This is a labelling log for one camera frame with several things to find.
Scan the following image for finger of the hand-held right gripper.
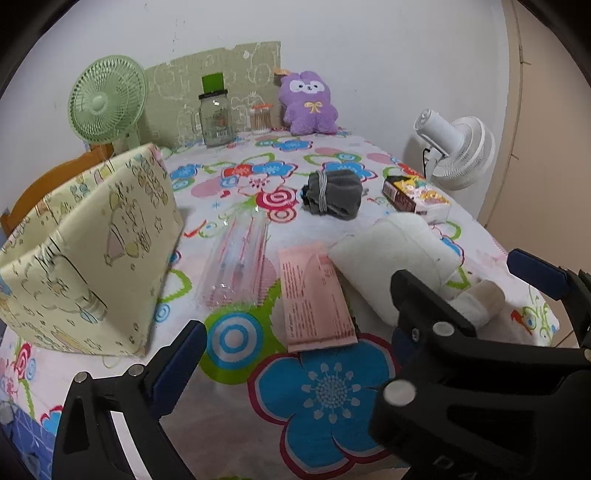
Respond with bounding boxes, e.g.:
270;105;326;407
369;269;591;455
507;248;591;349

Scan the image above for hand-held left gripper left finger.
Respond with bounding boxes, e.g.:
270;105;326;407
52;320;207;480

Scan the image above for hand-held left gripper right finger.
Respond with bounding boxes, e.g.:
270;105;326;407
392;323;419;370

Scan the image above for white towel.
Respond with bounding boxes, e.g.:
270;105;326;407
329;215;506;330

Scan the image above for pink paper packet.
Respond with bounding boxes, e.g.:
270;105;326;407
278;244;359;354

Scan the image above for clear pink-striped plastic package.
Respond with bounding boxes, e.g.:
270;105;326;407
198;216;274;308

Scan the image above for yellow fabric storage box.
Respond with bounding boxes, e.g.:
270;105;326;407
0;142;184;357

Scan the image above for grey sock bundle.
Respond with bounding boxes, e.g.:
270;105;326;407
300;169;363;221

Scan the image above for floral tablecloth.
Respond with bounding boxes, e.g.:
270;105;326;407
0;124;562;480

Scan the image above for beige door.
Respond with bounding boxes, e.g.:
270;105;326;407
478;0;591;350

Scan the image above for cartoon print tissue pack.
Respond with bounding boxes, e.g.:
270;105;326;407
382;174;452;226

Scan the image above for white clip fan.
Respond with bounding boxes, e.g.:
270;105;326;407
413;109;496;191

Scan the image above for blue patterned cloth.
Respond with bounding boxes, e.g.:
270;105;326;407
0;402;60;480

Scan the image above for wooden chair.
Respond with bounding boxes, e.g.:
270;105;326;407
0;145;117;234

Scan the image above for glass jar mug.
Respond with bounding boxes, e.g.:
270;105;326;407
191;92;236;148

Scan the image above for purple plush bunny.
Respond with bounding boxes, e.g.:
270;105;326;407
278;70;339;136

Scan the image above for cotton swab jar orange lid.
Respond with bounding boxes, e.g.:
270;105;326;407
249;104;274;136

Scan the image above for green desk fan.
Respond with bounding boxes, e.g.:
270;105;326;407
69;55;151;154

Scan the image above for green rectangular card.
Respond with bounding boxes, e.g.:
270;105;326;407
201;72;226;96

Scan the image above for green patterned wall sheet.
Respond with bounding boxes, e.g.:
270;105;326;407
143;41;281;149

